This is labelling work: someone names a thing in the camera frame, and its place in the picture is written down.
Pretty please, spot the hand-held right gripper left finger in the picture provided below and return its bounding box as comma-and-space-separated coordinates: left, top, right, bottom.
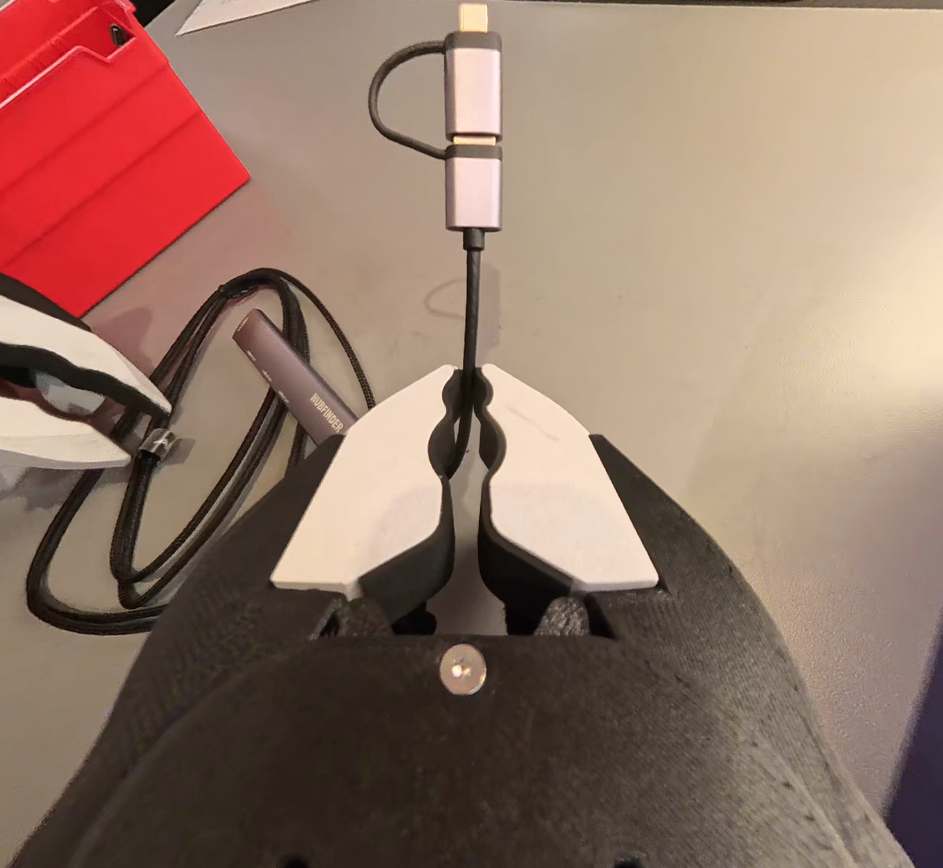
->
270, 364, 476, 626

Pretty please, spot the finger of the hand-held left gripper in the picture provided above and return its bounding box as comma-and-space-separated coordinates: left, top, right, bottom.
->
0, 292, 175, 421
0, 374, 148, 471

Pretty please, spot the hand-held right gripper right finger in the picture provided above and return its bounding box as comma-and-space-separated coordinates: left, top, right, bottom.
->
473, 363, 660, 635

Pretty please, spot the black braided cable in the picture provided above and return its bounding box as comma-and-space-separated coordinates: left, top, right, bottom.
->
26, 267, 384, 637

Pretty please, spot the red plastic bin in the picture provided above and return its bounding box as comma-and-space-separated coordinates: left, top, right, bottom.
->
0, 0, 251, 316

